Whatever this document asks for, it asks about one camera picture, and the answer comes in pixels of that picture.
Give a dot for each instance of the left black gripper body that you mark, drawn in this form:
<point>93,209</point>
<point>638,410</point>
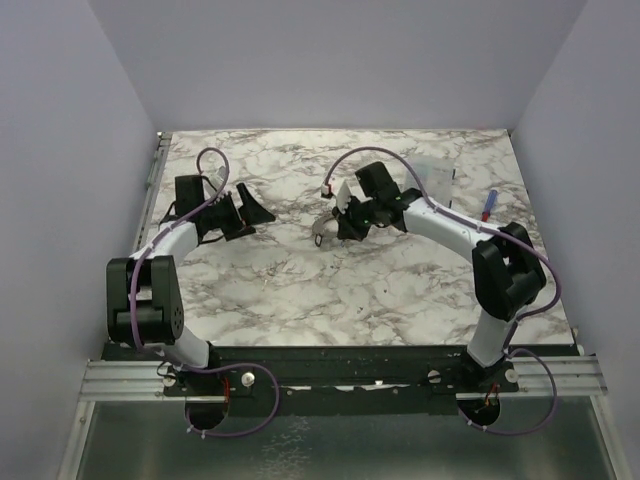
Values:
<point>223,214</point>

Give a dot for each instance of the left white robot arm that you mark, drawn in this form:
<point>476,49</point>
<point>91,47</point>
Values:
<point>144,303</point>

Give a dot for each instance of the clear plastic organizer box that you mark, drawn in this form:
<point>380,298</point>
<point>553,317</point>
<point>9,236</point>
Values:
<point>437,176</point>

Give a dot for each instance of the perforated metal ring disc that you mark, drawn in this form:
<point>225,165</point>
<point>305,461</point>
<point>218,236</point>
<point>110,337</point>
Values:
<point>324,229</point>

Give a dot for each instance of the aluminium frame rail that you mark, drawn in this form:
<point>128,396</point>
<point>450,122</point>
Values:
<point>131,380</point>

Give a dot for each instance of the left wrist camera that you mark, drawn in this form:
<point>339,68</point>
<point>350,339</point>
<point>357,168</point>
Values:
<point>219,178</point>

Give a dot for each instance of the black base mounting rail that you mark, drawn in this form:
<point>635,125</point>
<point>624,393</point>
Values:
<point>330,381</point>

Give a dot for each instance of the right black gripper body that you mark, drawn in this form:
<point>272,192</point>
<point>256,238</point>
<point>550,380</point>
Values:
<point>353,216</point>

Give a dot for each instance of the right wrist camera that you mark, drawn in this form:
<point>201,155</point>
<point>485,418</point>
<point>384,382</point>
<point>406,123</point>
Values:
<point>342,196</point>

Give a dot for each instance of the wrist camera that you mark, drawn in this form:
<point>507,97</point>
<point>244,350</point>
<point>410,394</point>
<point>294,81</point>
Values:
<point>219,178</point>
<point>342,196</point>

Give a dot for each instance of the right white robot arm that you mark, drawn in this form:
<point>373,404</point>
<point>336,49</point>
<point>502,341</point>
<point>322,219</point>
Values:
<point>507,275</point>

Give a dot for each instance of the blue red screwdriver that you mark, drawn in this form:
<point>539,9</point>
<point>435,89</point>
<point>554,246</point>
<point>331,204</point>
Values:
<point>489,205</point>

